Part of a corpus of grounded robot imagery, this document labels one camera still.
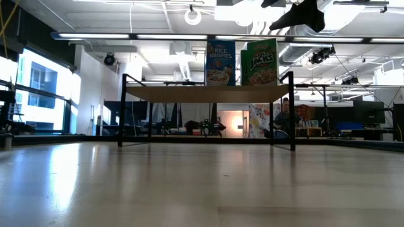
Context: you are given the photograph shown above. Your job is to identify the green Apple Jacks cereal box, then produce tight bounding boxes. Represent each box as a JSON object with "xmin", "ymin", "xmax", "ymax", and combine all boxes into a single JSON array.
[
  {"xmin": 240, "ymin": 49, "xmax": 251, "ymax": 86},
  {"xmin": 246, "ymin": 38, "xmax": 280, "ymax": 86}
]

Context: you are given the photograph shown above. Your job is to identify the blue Rice Krispies cereal box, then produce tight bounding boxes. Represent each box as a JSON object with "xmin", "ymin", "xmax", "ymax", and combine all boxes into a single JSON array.
[{"xmin": 205, "ymin": 39, "xmax": 237, "ymax": 87}]

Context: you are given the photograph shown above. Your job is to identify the black ceiling track light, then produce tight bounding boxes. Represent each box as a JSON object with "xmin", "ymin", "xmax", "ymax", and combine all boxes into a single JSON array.
[{"xmin": 333, "ymin": 0, "xmax": 389, "ymax": 13}]

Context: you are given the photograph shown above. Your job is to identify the person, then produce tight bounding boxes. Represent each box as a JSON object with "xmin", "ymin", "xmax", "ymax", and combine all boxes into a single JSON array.
[{"xmin": 273, "ymin": 96, "xmax": 302, "ymax": 138}]

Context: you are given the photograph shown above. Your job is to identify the black computer monitor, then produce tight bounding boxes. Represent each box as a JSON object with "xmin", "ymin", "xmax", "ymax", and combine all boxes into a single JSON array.
[
  {"xmin": 352, "ymin": 100, "xmax": 386, "ymax": 125},
  {"xmin": 393, "ymin": 103, "xmax": 404, "ymax": 143}
]

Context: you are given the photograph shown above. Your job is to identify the wooden side table with bottles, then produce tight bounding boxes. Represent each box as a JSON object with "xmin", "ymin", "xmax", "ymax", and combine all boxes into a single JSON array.
[{"xmin": 295, "ymin": 119, "xmax": 323, "ymax": 138}]

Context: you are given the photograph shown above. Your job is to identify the colourful poster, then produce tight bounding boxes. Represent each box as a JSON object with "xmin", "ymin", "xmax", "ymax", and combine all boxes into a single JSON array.
[{"xmin": 248, "ymin": 103, "xmax": 275, "ymax": 139}]

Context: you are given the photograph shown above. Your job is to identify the small black background robot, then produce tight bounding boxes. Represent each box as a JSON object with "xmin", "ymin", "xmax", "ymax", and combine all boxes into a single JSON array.
[{"xmin": 184, "ymin": 118, "xmax": 227, "ymax": 137}]

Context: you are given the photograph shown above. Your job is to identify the long ceiling light bar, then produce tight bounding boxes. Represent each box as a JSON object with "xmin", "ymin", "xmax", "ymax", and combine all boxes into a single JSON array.
[{"xmin": 50, "ymin": 30, "xmax": 404, "ymax": 44}]

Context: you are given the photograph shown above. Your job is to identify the dark desk partition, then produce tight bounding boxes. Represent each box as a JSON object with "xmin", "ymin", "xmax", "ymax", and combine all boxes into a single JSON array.
[{"xmin": 103, "ymin": 100, "xmax": 148, "ymax": 136}]

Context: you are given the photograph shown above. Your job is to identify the bright window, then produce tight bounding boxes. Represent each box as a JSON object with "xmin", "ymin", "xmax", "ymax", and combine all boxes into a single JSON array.
[{"xmin": 15, "ymin": 49, "xmax": 81, "ymax": 135}]

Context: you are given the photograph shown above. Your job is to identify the black equipment stand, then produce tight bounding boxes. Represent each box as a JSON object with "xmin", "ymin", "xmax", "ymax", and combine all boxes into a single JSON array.
[{"xmin": 0, "ymin": 90, "xmax": 36, "ymax": 136}]

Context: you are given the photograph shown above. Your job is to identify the silver ventilation duct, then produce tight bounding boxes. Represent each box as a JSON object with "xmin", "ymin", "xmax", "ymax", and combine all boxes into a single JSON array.
[{"xmin": 279, "ymin": 0, "xmax": 369, "ymax": 66}]

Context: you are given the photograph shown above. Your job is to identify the black ceiling camera rig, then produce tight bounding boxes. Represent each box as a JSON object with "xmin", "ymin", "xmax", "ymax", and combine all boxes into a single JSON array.
[{"xmin": 308, "ymin": 46, "xmax": 336, "ymax": 66}]

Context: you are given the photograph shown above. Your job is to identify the white ceiling ring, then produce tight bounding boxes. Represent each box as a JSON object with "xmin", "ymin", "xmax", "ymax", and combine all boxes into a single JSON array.
[{"xmin": 184, "ymin": 8, "xmax": 203, "ymax": 26}]

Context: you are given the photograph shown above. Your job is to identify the wooden shelf with black frame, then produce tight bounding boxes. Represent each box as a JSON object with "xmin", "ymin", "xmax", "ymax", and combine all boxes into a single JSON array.
[{"xmin": 117, "ymin": 71, "xmax": 297, "ymax": 151}]

